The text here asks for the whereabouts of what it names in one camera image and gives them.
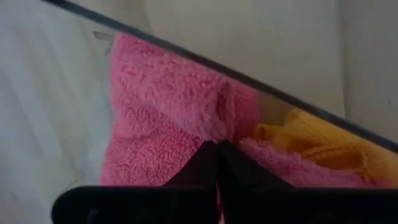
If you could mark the large orange microfiber towel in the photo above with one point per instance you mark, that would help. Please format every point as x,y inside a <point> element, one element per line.
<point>335,146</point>

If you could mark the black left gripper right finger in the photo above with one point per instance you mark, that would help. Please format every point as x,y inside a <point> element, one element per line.
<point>239,171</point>

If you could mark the long pink microfiber towel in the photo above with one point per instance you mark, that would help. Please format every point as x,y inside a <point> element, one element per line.
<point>295,171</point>

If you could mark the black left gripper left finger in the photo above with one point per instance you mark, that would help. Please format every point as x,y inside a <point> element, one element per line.
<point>202,168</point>

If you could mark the clear plastic container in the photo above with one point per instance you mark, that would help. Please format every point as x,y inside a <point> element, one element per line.
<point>186,51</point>

